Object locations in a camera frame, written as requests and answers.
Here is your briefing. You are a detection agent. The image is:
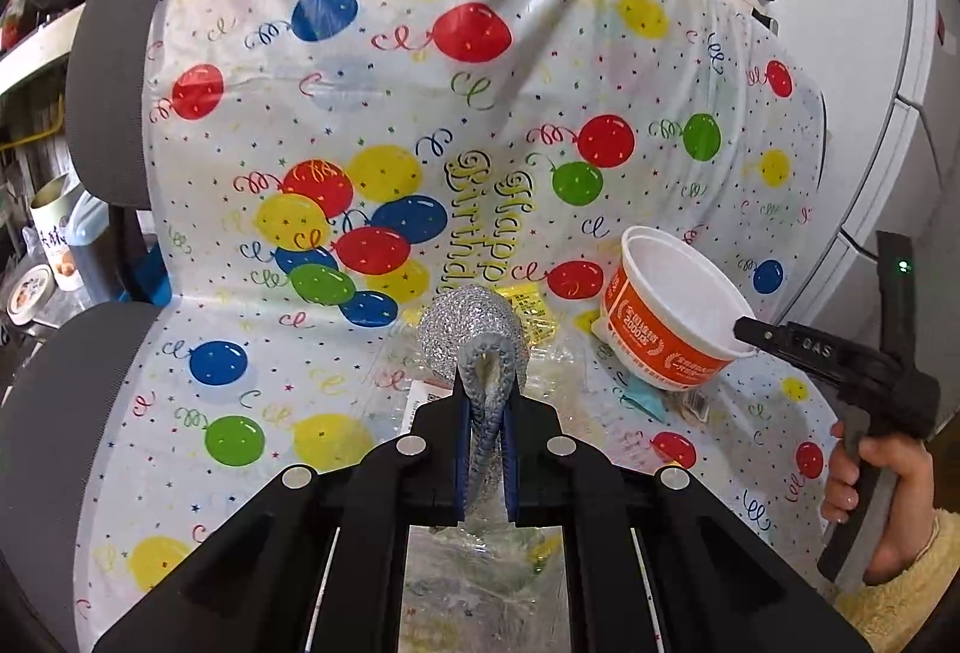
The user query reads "white orange noodle bowl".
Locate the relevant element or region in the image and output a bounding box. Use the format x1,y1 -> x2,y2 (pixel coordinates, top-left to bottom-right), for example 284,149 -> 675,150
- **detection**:
600,225 -> 760,396

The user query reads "balloon print plastic tablecloth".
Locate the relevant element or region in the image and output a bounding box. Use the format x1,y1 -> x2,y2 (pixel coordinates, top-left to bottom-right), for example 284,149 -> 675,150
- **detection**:
71,0 -> 833,653

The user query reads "blue box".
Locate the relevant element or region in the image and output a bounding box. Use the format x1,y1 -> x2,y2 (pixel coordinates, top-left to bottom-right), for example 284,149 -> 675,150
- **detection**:
138,246 -> 175,307

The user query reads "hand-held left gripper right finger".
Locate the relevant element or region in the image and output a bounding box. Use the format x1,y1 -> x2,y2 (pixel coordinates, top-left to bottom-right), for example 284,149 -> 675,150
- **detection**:
502,394 -> 871,653

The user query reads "yellow printed wrapper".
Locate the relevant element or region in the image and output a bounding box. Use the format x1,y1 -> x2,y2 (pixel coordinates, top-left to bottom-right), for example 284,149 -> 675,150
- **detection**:
497,282 -> 561,349

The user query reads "light blue paper scrap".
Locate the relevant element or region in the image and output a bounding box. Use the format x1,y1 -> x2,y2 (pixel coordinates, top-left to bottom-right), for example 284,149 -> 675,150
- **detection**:
624,373 -> 670,423

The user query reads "white kitchen countertop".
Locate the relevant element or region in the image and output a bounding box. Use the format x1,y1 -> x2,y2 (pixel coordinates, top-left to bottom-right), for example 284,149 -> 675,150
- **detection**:
0,6 -> 85,93

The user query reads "white refrigerator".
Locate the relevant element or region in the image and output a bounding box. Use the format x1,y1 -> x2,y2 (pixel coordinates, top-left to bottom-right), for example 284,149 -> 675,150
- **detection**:
741,0 -> 960,403

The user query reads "brown oil jug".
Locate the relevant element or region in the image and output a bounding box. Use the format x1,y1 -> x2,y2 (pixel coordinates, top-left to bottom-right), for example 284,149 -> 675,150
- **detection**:
70,194 -> 115,295

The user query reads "person's right hand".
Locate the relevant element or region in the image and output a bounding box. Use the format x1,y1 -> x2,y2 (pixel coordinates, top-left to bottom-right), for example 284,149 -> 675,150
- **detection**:
820,420 -> 936,585

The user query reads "grey office chair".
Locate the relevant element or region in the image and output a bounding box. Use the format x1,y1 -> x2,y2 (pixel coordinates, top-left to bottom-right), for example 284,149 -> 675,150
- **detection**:
0,0 -> 212,624

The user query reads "clear plastic packaging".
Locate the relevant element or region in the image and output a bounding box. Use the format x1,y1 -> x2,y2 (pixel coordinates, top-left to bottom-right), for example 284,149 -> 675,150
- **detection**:
367,315 -> 728,653

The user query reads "person's right forearm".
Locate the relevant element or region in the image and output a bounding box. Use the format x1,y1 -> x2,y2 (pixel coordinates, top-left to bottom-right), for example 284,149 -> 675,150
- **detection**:
835,509 -> 960,653

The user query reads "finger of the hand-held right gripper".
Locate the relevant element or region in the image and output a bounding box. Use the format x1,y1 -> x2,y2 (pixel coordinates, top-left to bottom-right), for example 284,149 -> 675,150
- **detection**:
733,315 -> 880,375

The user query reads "grey silver knitted dishcloth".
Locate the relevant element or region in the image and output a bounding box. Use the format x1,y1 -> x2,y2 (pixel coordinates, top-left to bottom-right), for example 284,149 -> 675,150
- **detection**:
416,284 -> 530,520

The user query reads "yellow gas pipe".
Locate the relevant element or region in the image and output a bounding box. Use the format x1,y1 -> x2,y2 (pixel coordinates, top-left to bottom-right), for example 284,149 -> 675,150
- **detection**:
0,126 -> 62,150

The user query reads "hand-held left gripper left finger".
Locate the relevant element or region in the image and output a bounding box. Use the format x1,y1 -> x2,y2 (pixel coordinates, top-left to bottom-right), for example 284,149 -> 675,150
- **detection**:
94,390 -> 473,653

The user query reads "printed tin can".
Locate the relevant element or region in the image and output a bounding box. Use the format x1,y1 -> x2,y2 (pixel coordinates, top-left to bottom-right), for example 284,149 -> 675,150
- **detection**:
28,179 -> 85,294

